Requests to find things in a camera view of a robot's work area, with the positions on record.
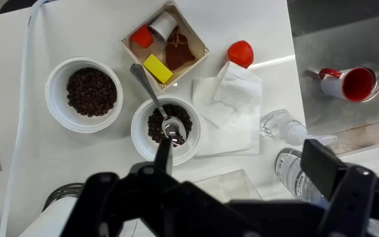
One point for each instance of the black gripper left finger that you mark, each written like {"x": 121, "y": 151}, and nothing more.
{"x": 101, "y": 198}

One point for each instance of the brown toy steak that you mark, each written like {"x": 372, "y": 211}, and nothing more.
{"x": 177, "y": 51}

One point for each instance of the yellow toy block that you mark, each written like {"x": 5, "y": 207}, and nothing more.
{"x": 157, "y": 69}

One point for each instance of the clear glass cup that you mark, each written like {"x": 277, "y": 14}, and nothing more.
{"x": 281, "y": 126}

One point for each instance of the red toy block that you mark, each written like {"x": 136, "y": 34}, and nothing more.
{"x": 142, "y": 38}

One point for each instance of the light wooden crate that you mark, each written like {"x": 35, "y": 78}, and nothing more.
{"x": 184, "y": 27}

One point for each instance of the water bottle green cap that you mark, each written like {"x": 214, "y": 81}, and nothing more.
{"x": 289, "y": 169}

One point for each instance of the white paper napkin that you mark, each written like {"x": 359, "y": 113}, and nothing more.
{"x": 236, "y": 101}

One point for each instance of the stainless steel sink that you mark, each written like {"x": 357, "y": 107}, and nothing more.
{"x": 342, "y": 40}

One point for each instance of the coffee beans pile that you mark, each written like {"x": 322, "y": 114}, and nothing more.
{"x": 182, "y": 119}
{"x": 90, "y": 93}

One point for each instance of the white plastic bowl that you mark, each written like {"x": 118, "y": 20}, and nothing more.
{"x": 140, "y": 140}
{"x": 55, "y": 101}

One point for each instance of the white coffee pod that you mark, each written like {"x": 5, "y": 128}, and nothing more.
{"x": 163, "y": 26}

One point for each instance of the red toy tomato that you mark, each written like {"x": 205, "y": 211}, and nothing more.
{"x": 240, "y": 53}

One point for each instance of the metal spoon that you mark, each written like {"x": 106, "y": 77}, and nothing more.
{"x": 142, "y": 77}

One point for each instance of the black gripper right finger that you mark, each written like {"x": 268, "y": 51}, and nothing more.
{"x": 325, "y": 167}

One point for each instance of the white mug red inside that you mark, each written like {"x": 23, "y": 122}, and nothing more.
{"x": 355, "y": 86}

